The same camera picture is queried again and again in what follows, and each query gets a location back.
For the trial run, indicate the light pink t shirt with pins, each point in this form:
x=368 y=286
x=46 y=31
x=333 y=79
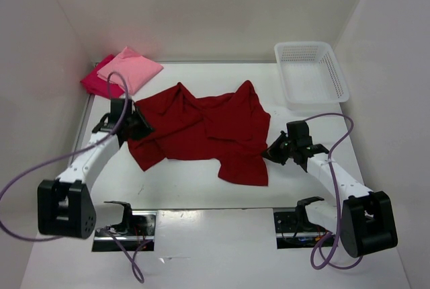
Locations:
x=136 y=69

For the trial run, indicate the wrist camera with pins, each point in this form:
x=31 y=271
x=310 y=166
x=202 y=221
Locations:
x=120 y=110
x=298 y=133

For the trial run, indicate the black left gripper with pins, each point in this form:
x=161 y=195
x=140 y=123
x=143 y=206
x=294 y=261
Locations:
x=139 y=125

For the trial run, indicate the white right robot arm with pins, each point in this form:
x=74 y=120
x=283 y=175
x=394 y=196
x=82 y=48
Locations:
x=363 y=218

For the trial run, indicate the magenta t shirt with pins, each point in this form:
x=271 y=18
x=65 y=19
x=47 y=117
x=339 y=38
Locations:
x=97 y=86

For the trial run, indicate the dark red t shirt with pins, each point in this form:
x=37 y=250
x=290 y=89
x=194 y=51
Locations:
x=231 y=128

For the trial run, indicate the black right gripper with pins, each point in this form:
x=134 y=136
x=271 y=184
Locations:
x=277 y=151

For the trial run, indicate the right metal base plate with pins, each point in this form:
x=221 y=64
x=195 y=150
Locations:
x=291 y=235

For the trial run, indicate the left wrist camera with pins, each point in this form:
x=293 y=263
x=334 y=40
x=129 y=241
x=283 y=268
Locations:
x=120 y=110

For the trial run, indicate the white plastic basket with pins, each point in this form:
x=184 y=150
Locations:
x=310 y=75

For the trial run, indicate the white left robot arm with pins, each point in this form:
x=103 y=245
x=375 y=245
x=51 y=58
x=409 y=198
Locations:
x=65 y=207

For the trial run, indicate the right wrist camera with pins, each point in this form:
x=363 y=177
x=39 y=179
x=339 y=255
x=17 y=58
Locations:
x=298 y=133

